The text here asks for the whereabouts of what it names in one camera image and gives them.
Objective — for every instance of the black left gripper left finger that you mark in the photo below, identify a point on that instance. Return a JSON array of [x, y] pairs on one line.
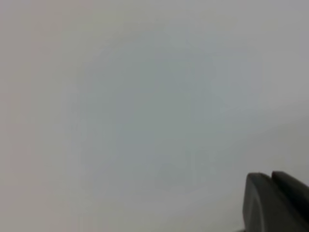
[[266, 209]]

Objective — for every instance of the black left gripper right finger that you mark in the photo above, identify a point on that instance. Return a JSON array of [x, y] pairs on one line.
[[295, 191]]

